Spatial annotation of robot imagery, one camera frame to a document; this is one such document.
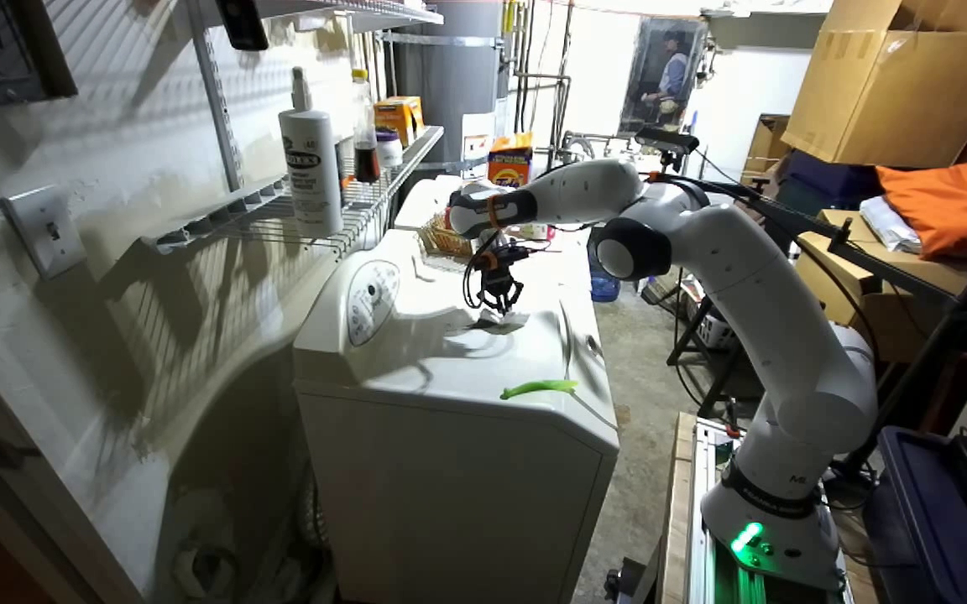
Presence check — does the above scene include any white lotion bottle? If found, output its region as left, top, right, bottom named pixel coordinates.
left=279, top=65, right=346, bottom=238

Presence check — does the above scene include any white cloth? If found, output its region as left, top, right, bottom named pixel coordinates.
left=857, top=195, right=928, bottom=254

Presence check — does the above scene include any white washing machine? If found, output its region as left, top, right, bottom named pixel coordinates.
left=290, top=222, right=624, bottom=604

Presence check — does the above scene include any yellow box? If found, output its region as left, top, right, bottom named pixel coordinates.
left=370, top=93, right=425, bottom=151

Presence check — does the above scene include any wicker basket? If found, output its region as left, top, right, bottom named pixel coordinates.
left=422, top=213, right=476, bottom=266

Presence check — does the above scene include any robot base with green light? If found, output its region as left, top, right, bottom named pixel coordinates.
left=698, top=481, right=845, bottom=597

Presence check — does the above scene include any large cardboard box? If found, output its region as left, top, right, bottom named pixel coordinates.
left=783, top=0, right=967, bottom=171

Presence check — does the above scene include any green plastic strip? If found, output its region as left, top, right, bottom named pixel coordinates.
left=498, top=376, right=583, bottom=403

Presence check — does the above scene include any dark jar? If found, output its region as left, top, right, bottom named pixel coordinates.
left=354, top=136, right=382, bottom=188

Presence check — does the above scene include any black camera stand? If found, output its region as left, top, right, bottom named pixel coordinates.
left=631, top=125, right=880, bottom=283

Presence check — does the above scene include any grey water heater tank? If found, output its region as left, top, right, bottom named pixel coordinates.
left=397, top=0, right=502, bottom=169

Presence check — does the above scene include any blue water jug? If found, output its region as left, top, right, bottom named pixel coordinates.
left=589, top=258, right=621, bottom=304

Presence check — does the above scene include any framed poster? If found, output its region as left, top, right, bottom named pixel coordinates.
left=619, top=13, right=711, bottom=136

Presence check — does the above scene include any orange cloth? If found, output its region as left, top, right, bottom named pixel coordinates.
left=874, top=143, right=967, bottom=266

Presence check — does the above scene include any purple bag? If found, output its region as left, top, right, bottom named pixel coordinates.
left=776, top=146, right=886, bottom=212

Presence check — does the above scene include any black folding stool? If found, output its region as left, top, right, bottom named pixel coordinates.
left=664, top=292, right=768, bottom=418

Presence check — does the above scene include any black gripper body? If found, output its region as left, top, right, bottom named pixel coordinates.
left=476, top=235, right=527, bottom=289

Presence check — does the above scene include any white jar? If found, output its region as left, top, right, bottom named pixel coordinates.
left=376, top=128, right=406, bottom=171

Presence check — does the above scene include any low cardboard box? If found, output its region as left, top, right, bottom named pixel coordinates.
left=788, top=227, right=958, bottom=362

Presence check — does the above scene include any light switch plate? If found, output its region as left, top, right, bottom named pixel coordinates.
left=0, top=182, right=91, bottom=283

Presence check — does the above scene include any orange cardboard box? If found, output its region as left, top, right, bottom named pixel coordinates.
left=485, top=129, right=537, bottom=188

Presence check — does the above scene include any dark blue storage bin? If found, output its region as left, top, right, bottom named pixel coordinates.
left=864, top=422, right=967, bottom=604

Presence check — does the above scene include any wooden platform board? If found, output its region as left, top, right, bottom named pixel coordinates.
left=659, top=408, right=732, bottom=604

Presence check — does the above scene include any white wire shelf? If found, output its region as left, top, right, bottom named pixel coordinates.
left=133, top=120, right=445, bottom=261

